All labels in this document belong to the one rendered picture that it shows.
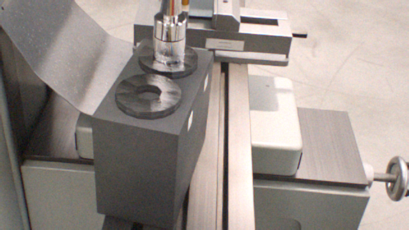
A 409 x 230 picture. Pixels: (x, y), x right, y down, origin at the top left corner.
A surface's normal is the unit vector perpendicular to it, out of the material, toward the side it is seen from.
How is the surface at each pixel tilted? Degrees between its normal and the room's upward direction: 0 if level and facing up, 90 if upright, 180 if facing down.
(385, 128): 0
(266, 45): 90
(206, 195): 0
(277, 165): 90
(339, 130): 0
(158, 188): 90
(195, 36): 90
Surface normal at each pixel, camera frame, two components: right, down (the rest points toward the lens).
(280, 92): 0.08, -0.79
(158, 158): -0.22, 0.59
